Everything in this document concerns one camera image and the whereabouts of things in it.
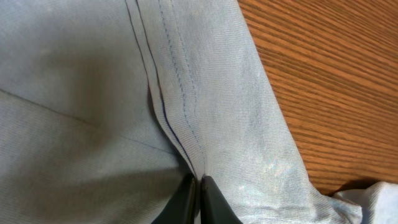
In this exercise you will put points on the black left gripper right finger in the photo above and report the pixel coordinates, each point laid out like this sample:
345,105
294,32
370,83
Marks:
214,208

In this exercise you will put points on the light blue t-shirt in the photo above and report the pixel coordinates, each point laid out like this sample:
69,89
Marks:
107,105

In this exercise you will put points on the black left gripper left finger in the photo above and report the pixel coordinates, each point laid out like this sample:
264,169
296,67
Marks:
180,209

